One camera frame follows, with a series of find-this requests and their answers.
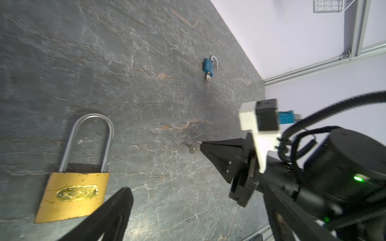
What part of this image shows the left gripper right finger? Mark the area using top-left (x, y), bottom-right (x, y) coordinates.
top-left (264, 186), bottom-right (337, 241)

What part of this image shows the white wire shelf basket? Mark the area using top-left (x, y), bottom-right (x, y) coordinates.
top-left (313, 0), bottom-right (355, 14)

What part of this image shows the small silver key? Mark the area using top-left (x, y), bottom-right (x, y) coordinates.
top-left (186, 141), bottom-right (202, 154)

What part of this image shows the brass padlock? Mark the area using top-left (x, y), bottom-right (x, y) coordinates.
top-left (35, 113), bottom-right (114, 224)

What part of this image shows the black corrugated right cable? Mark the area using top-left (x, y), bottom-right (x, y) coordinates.
top-left (277, 91), bottom-right (386, 163)

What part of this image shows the blue padlock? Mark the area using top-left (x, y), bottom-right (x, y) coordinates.
top-left (203, 55), bottom-right (219, 77)

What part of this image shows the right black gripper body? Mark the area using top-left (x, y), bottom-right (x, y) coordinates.
top-left (229, 133), bottom-right (260, 207)

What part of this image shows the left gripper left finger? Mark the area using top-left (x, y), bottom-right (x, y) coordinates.
top-left (60, 187), bottom-right (134, 241)

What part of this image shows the long silver key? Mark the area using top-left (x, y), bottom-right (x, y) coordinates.
top-left (204, 74), bottom-right (211, 85)

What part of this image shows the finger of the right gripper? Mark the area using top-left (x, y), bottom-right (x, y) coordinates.
top-left (200, 143), bottom-right (244, 184)
top-left (200, 138), bottom-right (245, 149)

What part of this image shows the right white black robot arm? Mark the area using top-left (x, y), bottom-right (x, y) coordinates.
top-left (200, 129), bottom-right (386, 241)

